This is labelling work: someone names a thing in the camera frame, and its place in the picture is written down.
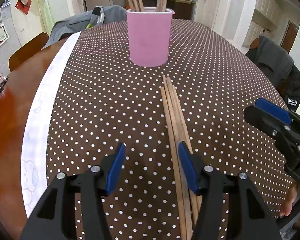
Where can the white paper strip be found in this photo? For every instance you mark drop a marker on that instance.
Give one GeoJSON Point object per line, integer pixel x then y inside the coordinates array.
{"type": "Point", "coordinates": [34, 147]}

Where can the white wall cabinet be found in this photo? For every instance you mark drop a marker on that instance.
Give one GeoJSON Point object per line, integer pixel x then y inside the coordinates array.
{"type": "Point", "coordinates": [264, 17]}

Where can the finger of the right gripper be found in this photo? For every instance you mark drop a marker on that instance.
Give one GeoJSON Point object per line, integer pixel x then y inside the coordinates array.
{"type": "Point", "coordinates": [268, 124]}
{"type": "Point", "coordinates": [287, 117]}

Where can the grey jacket on chair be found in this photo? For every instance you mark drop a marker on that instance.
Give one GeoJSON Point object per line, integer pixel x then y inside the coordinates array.
{"type": "Point", "coordinates": [98, 16]}

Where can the wooden chopstick pile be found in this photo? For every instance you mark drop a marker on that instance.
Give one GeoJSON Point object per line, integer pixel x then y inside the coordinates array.
{"type": "Point", "coordinates": [177, 131]}
{"type": "Point", "coordinates": [181, 134]}

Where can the brown wooden chair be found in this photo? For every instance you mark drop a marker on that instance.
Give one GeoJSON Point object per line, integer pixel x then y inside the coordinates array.
{"type": "Point", "coordinates": [28, 50]}

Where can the brown polka dot tablecloth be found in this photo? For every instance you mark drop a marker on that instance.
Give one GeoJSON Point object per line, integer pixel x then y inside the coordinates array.
{"type": "Point", "coordinates": [104, 99]}

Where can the person's right hand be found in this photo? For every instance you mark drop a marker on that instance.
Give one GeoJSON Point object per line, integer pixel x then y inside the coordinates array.
{"type": "Point", "coordinates": [290, 198]}

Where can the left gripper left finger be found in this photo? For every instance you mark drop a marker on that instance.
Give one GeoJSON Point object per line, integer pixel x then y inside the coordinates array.
{"type": "Point", "coordinates": [54, 215]}

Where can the wooden chopstick centre pile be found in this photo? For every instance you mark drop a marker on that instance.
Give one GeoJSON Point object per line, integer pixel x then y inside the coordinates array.
{"type": "Point", "coordinates": [181, 134]}

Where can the wooden chopstick right pile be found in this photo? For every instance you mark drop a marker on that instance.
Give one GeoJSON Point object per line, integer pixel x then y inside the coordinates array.
{"type": "Point", "coordinates": [177, 131]}

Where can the dark jacket on right chair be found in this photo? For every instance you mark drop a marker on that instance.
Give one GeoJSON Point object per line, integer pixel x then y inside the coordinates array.
{"type": "Point", "coordinates": [278, 66]}

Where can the red diamond wall decoration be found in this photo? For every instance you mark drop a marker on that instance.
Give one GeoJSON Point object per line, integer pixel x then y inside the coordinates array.
{"type": "Point", "coordinates": [23, 6]}

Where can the pink cylindrical utensil holder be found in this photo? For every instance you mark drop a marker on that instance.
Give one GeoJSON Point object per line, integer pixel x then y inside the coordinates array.
{"type": "Point", "coordinates": [149, 34]}

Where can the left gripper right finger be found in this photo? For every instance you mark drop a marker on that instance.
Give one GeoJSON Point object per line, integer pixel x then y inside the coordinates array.
{"type": "Point", "coordinates": [248, 214]}

